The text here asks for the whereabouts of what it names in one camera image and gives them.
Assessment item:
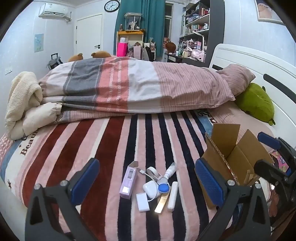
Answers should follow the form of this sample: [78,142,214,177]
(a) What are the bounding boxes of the gold nail file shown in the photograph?
[154,193,170,214]

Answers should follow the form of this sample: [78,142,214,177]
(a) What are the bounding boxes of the white cable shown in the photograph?
[139,166,162,183]

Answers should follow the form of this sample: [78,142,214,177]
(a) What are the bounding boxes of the white box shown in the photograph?
[136,192,151,212]

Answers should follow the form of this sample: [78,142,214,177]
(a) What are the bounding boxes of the purple carton box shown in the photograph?
[119,161,139,200]

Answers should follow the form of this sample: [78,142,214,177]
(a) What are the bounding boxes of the white bed headboard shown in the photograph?
[209,44,296,151]

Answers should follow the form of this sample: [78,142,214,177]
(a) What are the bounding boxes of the blue contact lens case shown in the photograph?
[157,183,171,197]

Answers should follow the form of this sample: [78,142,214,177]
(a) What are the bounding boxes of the white door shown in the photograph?
[74,14,102,56]

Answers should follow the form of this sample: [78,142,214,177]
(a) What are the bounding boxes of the pink striped pillow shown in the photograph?
[216,64,256,96]

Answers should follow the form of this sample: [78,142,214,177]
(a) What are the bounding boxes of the cream puffy jacket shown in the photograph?
[9,102,63,141]

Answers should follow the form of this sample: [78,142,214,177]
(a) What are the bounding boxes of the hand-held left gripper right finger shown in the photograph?
[195,159,271,241]

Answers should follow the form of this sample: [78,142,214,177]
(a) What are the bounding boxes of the pink grey striped quilt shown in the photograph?
[38,57,235,114]

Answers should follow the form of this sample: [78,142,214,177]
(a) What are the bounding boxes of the white charger plug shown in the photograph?
[143,181,160,199]

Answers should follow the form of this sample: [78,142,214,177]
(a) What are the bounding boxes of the blue wall poster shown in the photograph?
[34,34,44,52]

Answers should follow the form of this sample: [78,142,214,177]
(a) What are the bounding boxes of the white tube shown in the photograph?
[167,181,178,210]

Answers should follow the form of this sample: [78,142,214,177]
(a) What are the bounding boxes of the brown cardboard box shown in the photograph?
[194,123,274,210]

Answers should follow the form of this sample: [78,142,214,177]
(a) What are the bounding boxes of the framed wall picture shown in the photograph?
[254,0,286,25]

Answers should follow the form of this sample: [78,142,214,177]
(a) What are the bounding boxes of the teal curtain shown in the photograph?
[114,0,166,62]

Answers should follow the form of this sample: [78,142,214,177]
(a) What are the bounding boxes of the round wall clock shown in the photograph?
[104,0,121,12]

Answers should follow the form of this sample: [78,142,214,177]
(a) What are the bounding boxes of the pink gift bag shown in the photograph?
[117,42,128,57]

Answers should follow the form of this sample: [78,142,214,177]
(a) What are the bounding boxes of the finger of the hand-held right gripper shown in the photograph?
[257,132,296,160]
[254,159,292,186]

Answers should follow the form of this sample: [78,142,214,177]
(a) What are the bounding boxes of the striped fleece blanket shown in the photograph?
[0,109,275,241]

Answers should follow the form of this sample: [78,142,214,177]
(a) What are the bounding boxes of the glass display case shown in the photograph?
[124,13,142,32]

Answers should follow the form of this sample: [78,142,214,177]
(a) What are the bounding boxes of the yellow shelf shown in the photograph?
[116,30,145,57]

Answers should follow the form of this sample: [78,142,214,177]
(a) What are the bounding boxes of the pink bed sheet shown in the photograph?
[215,102,275,153]

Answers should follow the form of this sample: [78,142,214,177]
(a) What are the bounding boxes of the green plush toy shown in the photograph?
[235,83,276,126]

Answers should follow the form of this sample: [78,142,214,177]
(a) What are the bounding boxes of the dark bookshelf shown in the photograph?
[178,0,225,67]

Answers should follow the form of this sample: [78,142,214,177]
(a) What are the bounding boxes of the grey suitcase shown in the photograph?
[46,53,63,70]

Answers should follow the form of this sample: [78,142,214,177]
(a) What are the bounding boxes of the cream fleece blanket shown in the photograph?
[5,71,43,132]

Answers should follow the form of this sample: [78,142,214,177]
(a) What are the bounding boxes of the white spray bottle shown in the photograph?
[162,162,177,184]

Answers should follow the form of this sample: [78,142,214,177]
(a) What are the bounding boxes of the white air conditioner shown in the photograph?
[38,4,71,22]

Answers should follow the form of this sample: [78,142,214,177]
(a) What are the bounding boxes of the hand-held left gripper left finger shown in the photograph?
[24,158,100,241]

